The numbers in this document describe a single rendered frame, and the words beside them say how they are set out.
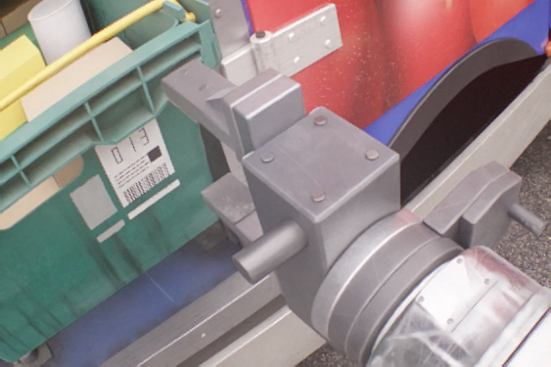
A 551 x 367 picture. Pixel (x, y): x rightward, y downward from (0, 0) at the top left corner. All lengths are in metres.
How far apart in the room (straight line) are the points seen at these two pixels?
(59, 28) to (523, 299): 0.59
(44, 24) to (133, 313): 0.50
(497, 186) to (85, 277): 0.41
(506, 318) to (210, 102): 0.19
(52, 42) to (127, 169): 0.25
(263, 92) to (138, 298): 0.71
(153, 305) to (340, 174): 0.70
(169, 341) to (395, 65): 0.55
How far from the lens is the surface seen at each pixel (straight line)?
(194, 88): 0.31
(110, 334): 0.91
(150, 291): 0.92
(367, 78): 0.80
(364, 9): 0.75
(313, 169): 0.23
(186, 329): 0.85
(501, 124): 1.31
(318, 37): 0.69
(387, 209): 0.25
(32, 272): 0.51
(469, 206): 0.26
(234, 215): 0.37
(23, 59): 0.58
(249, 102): 0.24
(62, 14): 0.66
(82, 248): 0.52
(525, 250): 1.69
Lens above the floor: 1.34
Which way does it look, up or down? 42 degrees down
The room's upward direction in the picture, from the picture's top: 14 degrees counter-clockwise
